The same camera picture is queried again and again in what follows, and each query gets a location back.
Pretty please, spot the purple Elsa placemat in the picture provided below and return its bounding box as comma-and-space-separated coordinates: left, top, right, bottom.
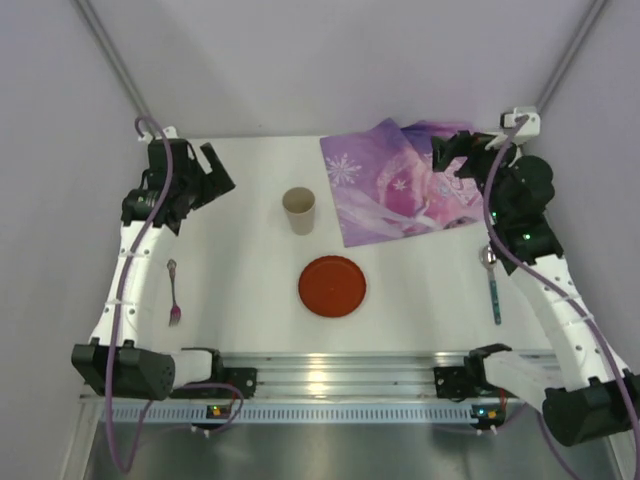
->
320, 119, 483, 247

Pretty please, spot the beige plastic cup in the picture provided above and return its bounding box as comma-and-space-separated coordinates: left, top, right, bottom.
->
282, 187, 316, 236

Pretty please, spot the teal handled metal spoon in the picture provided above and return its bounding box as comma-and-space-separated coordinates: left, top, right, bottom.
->
480, 245, 502, 325

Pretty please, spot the pink metal fork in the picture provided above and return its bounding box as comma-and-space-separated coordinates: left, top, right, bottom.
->
166, 259, 182, 327

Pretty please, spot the red round plate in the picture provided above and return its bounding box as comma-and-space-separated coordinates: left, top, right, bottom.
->
297, 255, 367, 318

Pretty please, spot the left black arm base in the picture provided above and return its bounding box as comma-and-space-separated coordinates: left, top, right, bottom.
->
170, 367, 258, 400

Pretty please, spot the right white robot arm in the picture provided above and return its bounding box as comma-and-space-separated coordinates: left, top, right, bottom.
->
431, 131, 639, 446

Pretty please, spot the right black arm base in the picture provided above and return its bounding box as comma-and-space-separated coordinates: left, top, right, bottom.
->
433, 366, 476, 403

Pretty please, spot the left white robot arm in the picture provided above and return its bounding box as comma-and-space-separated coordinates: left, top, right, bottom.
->
71, 138, 235, 401

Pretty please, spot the left aluminium corner post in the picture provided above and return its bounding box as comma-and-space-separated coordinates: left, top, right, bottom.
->
70, 0, 151, 117

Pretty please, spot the aluminium corner post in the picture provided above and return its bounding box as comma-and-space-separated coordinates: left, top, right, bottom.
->
534, 0, 612, 116
70, 0, 151, 117

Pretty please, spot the right aluminium corner post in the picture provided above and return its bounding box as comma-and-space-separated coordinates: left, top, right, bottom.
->
534, 0, 612, 116

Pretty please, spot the aluminium mounting rail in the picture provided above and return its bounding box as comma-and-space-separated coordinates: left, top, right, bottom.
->
79, 349, 566, 401

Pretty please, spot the slotted grey cable duct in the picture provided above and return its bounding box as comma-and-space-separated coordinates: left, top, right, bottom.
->
144, 403, 506, 425

